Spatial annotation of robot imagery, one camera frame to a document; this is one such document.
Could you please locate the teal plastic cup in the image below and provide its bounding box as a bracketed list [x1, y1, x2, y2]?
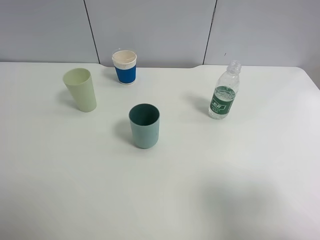
[128, 103, 160, 149]

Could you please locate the clear green-label water bottle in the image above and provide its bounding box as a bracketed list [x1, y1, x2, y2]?
[208, 60, 242, 120]

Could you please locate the blue white paper cup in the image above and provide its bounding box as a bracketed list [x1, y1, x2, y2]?
[112, 49, 137, 85]

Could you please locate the light green plastic cup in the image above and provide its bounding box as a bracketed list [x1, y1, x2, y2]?
[62, 68, 97, 113]

